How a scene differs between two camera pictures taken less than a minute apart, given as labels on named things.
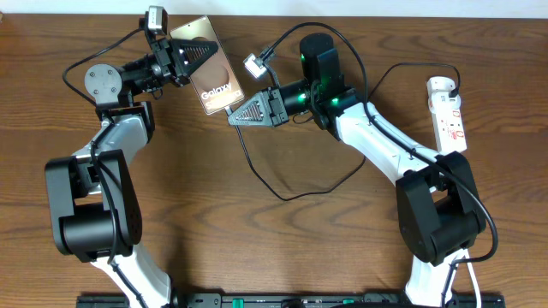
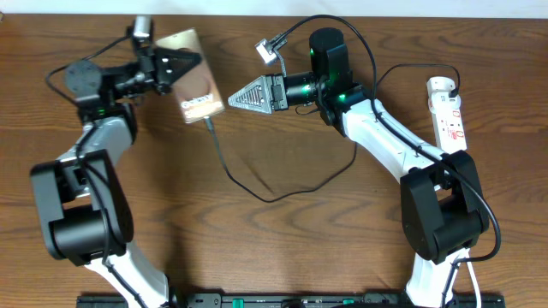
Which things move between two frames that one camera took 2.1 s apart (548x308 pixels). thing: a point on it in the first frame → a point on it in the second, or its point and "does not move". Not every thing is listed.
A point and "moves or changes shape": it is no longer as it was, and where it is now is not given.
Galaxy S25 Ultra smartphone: (214, 81) moves or changes shape
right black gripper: (267, 101) → (269, 94)
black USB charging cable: (455, 93) → (356, 142)
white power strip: (449, 134) does not move
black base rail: (346, 300) does not move
